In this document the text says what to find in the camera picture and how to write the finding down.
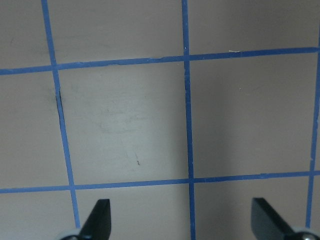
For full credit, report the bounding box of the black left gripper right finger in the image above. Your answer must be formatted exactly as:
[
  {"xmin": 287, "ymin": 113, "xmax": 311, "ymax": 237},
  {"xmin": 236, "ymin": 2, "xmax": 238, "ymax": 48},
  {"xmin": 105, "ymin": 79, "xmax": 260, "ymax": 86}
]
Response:
[{"xmin": 250, "ymin": 197, "xmax": 296, "ymax": 240}]

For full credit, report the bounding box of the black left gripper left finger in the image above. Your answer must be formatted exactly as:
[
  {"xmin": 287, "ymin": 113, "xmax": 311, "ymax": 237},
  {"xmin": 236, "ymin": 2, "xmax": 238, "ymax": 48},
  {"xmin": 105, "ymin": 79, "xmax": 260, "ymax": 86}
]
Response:
[{"xmin": 78, "ymin": 199, "xmax": 111, "ymax": 240}]

